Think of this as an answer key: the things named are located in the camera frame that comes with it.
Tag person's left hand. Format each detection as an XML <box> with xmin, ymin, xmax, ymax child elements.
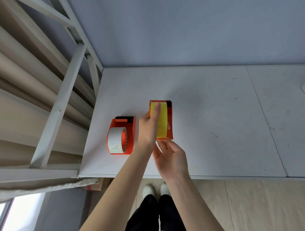
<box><xmin>138</xmin><ymin>102</ymin><xmax>161</xmax><ymax>148</ymax></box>

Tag person's right hand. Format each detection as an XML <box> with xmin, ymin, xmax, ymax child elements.
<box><xmin>152</xmin><ymin>137</ymin><xmax>191</xmax><ymax>183</ymax></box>

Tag yellow tape roll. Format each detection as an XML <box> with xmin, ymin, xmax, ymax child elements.
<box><xmin>150</xmin><ymin>102</ymin><xmax>169</xmax><ymax>139</ymax></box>

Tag orange tape dispenser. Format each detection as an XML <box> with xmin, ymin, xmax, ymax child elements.
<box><xmin>106</xmin><ymin>116</ymin><xmax>137</xmax><ymax>155</ymax></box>
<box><xmin>149</xmin><ymin>100</ymin><xmax>174</xmax><ymax>140</ymax></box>

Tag person's left forearm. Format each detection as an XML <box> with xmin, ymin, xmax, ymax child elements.
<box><xmin>80</xmin><ymin>142</ymin><xmax>156</xmax><ymax>231</ymax></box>

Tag person's right forearm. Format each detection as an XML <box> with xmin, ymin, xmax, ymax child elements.
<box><xmin>165</xmin><ymin>174</ymin><xmax>225</xmax><ymax>231</ymax></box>

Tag white shoe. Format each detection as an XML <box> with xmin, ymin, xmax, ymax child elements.
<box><xmin>142</xmin><ymin>184</ymin><xmax>155</xmax><ymax>199</ymax></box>
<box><xmin>160</xmin><ymin>182</ymin><xmax>172</xmax><ymax>197</ymax></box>

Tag white tape roll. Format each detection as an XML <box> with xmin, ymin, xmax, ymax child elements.
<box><xmin>107</xmin><ymin>127</ymin><xmax>128</xmax><ymax>154</ymax></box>

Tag black trousers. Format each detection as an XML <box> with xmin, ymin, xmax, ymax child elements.
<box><xmin>125</xmin><ymin>194</ymin><xmax>187</xmax><ymax>231</ymax></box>

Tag brown cardboard piece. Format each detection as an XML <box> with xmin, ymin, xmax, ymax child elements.
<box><xmin>86</xmin><ymin>178</ymin><xmax>104</xmax><ymax>191</ymax></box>

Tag white quilted fabric edge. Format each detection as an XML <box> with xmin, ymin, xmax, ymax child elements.
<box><xmin>0</xmin><ymin>177</ymin><xmax>99</xmax><ymax>201</ymax></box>

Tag beige curtain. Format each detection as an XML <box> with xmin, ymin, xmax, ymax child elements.
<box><xmin>0</xmin><ymin>0</ymin><xmax>96</xmax><ymax>168</ymax></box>

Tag window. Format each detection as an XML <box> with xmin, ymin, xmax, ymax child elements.
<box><xmin>0</xmin><ymin>192</ymin><xmax>46</xmax><ymax>231</ymax></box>

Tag white metal frame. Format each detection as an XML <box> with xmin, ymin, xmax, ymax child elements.
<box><xmin>0</xmin><ymin>0</ymin><xmax>104</xmax><ymax>191</ymax></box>

